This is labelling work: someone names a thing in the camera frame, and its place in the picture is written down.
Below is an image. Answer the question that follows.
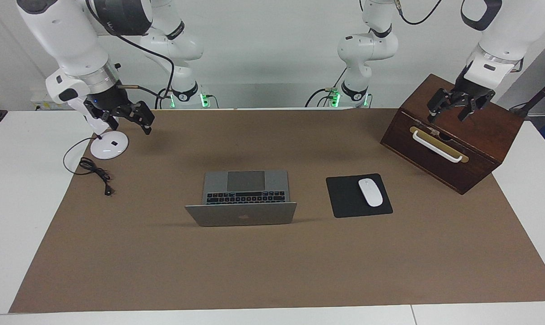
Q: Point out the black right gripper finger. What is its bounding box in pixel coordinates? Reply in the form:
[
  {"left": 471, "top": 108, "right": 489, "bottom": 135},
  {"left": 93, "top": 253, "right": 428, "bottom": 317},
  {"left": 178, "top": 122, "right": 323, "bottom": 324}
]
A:
[
  {"left": 84, "top": 100, "right": 119, "bottom": 131},
  {"left": 127, "top": 102, "right": 155, "bottom": 135}
]

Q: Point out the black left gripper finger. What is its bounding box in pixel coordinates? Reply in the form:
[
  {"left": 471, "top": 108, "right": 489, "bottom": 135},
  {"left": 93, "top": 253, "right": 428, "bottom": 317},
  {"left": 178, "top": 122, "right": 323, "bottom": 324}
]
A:
[
  {"left": 457, "top": 93, "right": 495, "bottom": 121},
  {"left": 427, "top": 89, "right": 454, "bottom": 123}
]

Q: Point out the silver laptop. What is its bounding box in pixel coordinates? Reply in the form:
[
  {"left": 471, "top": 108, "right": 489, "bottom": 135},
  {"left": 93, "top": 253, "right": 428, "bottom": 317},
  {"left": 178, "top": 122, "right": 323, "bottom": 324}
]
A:
[{"left": 185, "top": 170, "right": 298, "bottom": 227}]

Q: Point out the dark brown wooden box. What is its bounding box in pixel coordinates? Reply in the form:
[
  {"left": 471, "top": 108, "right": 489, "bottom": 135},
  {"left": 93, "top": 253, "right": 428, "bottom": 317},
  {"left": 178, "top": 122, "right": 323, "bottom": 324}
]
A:
[{"left": 380, "top": 74, "right": 525, "bottom": 195}]

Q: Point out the white power strip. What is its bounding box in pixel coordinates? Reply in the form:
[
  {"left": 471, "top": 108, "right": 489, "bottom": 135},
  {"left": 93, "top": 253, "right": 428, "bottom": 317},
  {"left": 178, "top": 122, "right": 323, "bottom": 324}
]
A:
[{"left": 31, "top": 93, "right": 70, "bottom": 111}]

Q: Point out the black stand pole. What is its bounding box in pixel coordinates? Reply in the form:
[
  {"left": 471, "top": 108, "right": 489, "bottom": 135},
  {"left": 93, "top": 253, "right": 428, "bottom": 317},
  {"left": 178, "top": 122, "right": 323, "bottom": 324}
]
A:
[{"left": 509, "top": 72, "right": 545, "bottom": 119}]

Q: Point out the white computer mouse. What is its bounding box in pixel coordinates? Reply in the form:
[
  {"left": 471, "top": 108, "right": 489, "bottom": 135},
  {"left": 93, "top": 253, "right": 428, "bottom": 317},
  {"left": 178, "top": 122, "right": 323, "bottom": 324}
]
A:
[{"left": 358, "top": 178, "right": 384, "bottom": 207}]

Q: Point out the black mouse pad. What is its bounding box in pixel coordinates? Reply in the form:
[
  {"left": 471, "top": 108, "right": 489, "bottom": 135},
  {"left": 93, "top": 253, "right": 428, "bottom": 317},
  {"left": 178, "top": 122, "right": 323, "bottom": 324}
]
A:
[{"left": 326, "top": 173, "right": 393, "bottom": 218}]

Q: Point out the brown table mat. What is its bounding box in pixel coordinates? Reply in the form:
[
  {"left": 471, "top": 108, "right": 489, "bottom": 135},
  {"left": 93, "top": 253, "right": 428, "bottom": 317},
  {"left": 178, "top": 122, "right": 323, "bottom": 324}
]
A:
[{"left": 9, "top": 108, "right": 545, "bottom": 313}]

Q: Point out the brass handle plate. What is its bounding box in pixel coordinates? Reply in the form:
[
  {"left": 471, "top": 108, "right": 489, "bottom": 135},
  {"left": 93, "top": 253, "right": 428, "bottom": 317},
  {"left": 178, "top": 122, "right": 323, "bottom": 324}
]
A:
[{"left": 409, "top": 126, "right": 469, "bottom": 163}]

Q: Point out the white box handle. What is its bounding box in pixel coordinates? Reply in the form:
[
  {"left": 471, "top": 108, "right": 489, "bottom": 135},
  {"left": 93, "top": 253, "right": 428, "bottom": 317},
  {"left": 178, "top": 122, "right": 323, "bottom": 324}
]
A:
[{"left": 412, "top": 130, "right": 463, "bottom": 163}]

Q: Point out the black lamp power cable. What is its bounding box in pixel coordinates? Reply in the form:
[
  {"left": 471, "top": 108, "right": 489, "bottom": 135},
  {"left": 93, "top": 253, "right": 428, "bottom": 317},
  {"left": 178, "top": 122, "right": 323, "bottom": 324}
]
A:
[{"left": 63, "top": 137, "right": 115, "bottom": 196}]

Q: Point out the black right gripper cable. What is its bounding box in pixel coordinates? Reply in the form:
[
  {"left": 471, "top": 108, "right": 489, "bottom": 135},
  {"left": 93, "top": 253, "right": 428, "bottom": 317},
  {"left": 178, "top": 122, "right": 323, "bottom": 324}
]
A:
[{"left": 85, "top": 0, "right": 176, "bottom": 109}]

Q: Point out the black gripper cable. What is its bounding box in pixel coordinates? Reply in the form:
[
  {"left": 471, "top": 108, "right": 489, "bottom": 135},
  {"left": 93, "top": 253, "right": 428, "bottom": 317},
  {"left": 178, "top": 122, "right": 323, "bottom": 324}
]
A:
[
  {"left": 85, "top": 0, "right": 176, "bottom": 109},
  {"left": 392, "top": 0, "right": 442, "bottom": 25}
]

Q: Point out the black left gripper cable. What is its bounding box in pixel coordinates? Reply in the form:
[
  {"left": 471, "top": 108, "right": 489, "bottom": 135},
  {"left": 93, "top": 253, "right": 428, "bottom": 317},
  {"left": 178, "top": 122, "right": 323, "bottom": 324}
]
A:
[{"left": 392, "top": 0, "right": 442, "bottom": 25}]

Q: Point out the black arm base cable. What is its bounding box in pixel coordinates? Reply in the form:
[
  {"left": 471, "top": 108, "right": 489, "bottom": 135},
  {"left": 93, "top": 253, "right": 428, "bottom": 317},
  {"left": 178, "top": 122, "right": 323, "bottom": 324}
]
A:
[{"left": 305, "top": 68, "right": 347, "bottom": 108}]

